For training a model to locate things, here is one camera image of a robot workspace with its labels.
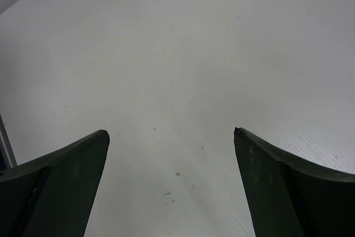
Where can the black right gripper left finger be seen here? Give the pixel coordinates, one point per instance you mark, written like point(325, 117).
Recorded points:
point(53, 195)

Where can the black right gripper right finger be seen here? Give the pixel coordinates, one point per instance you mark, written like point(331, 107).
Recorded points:
point(291, 196)

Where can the metal base rail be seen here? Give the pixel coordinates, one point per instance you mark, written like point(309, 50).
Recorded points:
point(7, 155)

